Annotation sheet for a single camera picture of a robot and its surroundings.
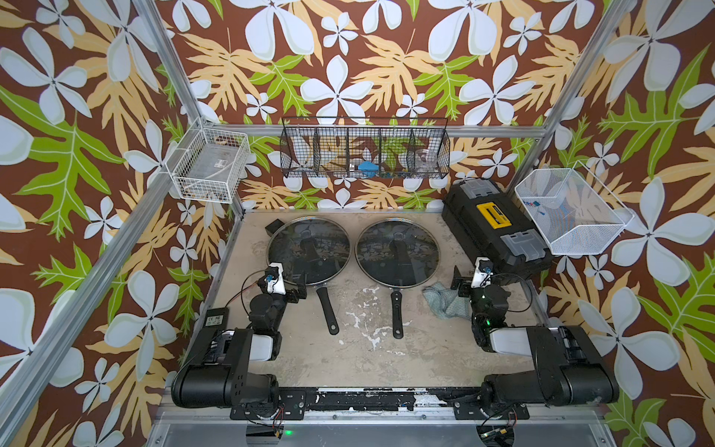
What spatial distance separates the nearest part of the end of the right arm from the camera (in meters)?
0.82

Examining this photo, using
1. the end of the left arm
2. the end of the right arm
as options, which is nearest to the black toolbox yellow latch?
the end of the right arm

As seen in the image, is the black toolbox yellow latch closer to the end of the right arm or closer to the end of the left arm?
the end of the right arm

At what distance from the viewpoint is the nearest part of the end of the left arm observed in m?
0.79
